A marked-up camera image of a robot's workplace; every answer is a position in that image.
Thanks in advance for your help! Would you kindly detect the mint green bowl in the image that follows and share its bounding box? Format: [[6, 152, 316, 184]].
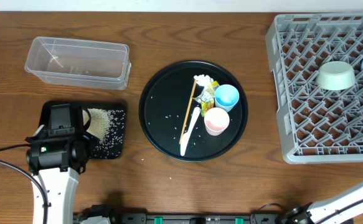
[[316, 61, 356, 91]]

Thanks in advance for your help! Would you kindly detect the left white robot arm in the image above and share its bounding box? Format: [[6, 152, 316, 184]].
[[26, 104, 94, 223]]

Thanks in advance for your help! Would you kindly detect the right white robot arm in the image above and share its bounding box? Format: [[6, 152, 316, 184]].
[[276, 182, 363, 224]]

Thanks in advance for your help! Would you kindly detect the grey dishwasher rack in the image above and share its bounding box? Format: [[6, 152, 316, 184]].
[[265, 12, 363, 164]]

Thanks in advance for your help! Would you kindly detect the black rectangular tray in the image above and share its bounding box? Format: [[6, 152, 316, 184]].
[[38, 101, 126, 159]]

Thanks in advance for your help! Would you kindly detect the pile of white rice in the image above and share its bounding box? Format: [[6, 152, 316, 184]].
[[83, 108, 112, 142]]

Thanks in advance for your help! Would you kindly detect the clear plastic bin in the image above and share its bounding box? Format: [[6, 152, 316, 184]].
[[24, 37, 131, 90]]

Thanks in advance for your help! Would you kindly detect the round black tray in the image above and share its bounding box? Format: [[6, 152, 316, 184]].
[[139, 60, 248, 162]]

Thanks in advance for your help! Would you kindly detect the white plastic knife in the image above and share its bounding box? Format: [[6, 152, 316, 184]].
[[180, 106, 201, 156]]

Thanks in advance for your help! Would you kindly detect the wooden chopstick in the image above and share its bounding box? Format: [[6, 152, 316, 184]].
[[179, 79, 197, 144]]

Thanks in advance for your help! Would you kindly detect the yellow snack wrapper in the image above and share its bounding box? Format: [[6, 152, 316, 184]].
[[194, 81, 219, 117]]

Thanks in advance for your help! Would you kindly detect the pink plastic cup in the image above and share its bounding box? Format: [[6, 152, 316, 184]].
[[204, 108, 230, 136]]

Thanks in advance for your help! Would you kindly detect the crumpled white tissue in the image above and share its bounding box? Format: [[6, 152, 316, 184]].
[[194, 74, 214, 86]]

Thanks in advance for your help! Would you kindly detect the blue plastic cup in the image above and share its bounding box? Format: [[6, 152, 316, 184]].
[[214, 84, 240, 112]]

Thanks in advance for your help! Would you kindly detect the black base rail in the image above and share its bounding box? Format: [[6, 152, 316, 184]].
[[73, 204, 354, 224]]

